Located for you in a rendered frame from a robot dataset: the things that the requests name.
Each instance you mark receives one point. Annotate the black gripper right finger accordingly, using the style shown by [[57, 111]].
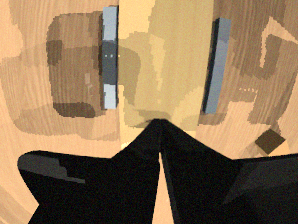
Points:
[[202, 184]]

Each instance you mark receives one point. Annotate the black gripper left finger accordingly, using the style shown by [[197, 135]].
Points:
[[125, 183]]

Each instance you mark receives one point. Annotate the tan strip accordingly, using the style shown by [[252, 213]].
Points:
[[163, 50]]

